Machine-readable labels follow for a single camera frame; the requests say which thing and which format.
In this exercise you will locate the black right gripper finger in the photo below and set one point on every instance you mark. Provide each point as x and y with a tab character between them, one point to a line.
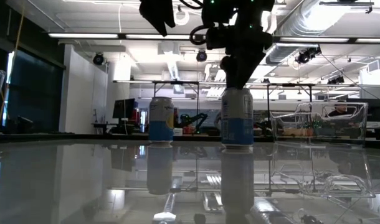
246	71
229	73

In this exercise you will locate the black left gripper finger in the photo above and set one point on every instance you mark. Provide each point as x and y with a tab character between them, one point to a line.
157	15

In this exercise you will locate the blue white spindrift can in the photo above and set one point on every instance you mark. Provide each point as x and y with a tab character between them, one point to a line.
236	124
160	124

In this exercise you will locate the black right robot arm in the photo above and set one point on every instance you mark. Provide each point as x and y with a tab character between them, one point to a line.
236	12

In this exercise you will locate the black ceiling spotlight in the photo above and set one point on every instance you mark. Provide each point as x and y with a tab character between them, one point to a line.
98	59
201	56

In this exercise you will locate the small white box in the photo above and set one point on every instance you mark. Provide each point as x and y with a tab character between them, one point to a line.
177	131

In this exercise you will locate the black computer monitor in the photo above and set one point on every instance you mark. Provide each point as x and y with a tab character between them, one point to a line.
124	108

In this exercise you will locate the person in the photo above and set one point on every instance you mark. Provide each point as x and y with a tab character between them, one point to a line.
341	109

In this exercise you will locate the wide black monitor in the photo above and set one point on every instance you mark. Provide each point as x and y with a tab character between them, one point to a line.
377	110

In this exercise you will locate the black metal frame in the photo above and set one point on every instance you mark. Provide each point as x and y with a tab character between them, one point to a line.
176	82
289	84

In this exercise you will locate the silver ventilation duct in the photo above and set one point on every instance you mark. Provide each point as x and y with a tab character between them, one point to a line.
289	40

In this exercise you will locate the black ceiling camera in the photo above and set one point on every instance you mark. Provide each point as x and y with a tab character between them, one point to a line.
308	55

